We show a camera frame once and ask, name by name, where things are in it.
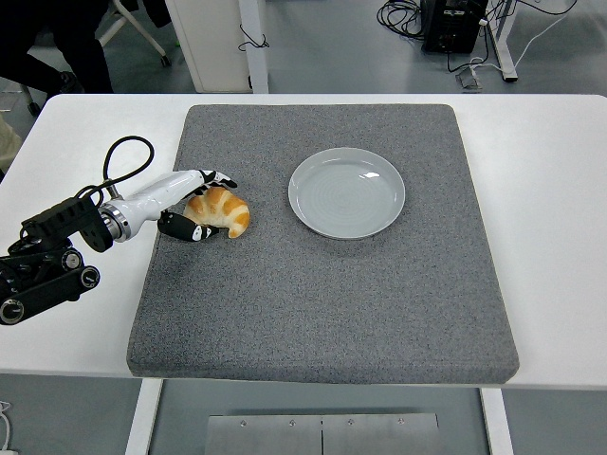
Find white desk leg with foot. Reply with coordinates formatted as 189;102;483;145
487;0;520;84

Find beige box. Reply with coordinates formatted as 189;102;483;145
0;109;24;174

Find black computer box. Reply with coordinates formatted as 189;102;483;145
420;0;490;54

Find person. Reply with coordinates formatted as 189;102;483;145
0;0;116;95

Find white cabinet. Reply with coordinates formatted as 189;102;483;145
166;0;252;94

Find grey felt mat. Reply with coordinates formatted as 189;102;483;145
125;103;521;386

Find grey metal plate with screws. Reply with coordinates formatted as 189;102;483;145
205;412;441;455

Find thin black cable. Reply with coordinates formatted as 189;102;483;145
238;22;270;52

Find golden croissant bread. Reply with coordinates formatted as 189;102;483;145
183;186;251;240

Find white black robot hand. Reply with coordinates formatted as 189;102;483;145
113;168;238;244

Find short white cable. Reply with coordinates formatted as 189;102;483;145
0;400;16;452

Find coiled black cables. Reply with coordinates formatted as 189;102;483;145
377;0;428;42

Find long white cable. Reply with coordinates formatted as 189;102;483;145
468;0;580;77

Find white table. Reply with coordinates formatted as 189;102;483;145
0;93;607;455

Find round grey plate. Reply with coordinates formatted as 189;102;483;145
287;147;407;241

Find white office chair base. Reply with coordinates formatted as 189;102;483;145
0;0;173;117

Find clear plastic piece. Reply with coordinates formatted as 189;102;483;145
455;67;484;90

